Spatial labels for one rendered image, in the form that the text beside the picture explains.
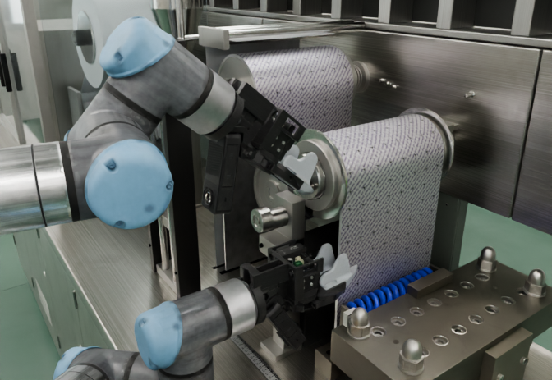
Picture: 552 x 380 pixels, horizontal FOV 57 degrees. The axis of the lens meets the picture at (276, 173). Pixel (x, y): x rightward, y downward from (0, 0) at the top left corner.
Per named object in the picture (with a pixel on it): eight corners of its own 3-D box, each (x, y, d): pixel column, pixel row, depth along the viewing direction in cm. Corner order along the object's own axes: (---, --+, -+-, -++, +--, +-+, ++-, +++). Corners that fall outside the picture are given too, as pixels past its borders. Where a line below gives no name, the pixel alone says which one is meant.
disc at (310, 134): (280, 183, 90) (297, 112, 81) (282, 182, 90) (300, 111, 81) (330, 238, 81) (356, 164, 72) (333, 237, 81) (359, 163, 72)
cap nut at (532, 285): (518, 290, 89) (522, 267, 87) (530, 283, 91) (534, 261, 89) (538, 299, 86) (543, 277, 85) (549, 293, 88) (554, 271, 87)
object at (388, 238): (334, 310, 85) (339, 210, 78) (427, 267, 97) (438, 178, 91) (337, 311, 85) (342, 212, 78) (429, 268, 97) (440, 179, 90)
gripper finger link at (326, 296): (351, 286, 78) (306, 305, 73) (351, 294, 78) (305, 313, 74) (332, 272, 81) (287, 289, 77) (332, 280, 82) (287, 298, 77)
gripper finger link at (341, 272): (370, 248, 80) (324, 265, 75) (368, 280, 82) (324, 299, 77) (357, 240, 82) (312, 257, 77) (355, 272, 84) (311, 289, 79)
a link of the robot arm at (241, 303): (233, 350, 68) (205, 318, 75) (261, 336, 71) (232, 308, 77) (232, 303, 66) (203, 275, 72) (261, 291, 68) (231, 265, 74)
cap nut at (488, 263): (471, 266, 96) (475, 245, 95) (483, 260, 98) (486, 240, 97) (489, 275, 94) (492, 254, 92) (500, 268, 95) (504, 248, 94)
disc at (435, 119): (380, 156, 103) (404, 93, 94) (382, 156, 103) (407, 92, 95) (433, 201, 94) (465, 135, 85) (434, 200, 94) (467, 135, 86)
